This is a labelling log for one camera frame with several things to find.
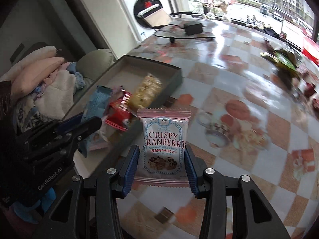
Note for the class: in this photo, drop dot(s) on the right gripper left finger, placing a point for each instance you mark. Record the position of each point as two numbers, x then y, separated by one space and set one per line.
88 208

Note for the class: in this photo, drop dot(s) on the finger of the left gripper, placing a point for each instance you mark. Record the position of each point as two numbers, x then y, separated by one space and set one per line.
69 123
74 130

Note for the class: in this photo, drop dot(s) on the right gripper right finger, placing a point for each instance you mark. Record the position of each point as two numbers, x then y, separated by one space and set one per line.
252 214

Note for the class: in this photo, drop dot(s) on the light blue snack packet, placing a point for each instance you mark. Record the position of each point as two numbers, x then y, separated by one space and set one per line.
95 107

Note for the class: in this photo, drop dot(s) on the red chinese snack packet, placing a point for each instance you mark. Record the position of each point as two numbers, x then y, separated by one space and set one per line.
119 115

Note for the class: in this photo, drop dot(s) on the yellow cracker packet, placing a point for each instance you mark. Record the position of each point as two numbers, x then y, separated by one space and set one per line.
146 92

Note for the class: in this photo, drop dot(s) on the pile of green yellow snacks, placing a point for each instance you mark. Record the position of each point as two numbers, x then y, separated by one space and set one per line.
285 59

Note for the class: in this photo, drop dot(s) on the blue gloved left hand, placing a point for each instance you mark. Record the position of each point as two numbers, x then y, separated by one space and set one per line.
34 213

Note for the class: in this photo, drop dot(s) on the pile of clothes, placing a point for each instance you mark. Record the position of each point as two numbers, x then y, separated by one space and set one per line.
43 88

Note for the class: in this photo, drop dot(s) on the green sofa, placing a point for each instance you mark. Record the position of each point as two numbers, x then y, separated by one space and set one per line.
91 67

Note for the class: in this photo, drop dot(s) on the grey shallow cardboard box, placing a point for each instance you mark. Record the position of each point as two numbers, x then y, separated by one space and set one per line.
124 77

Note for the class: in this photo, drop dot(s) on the small dark red packet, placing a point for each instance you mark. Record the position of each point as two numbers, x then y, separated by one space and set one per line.
309 90

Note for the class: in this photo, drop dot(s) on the folding chair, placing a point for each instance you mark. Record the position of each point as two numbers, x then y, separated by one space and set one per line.
154 17

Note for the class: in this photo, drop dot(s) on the white washing machine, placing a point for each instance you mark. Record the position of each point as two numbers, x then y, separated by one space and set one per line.
142 7

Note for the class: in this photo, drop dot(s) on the black power adapter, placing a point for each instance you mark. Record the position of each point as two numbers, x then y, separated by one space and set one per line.
193 28

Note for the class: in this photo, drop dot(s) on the red plastic basin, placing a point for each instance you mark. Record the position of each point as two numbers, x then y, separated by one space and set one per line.
310 49

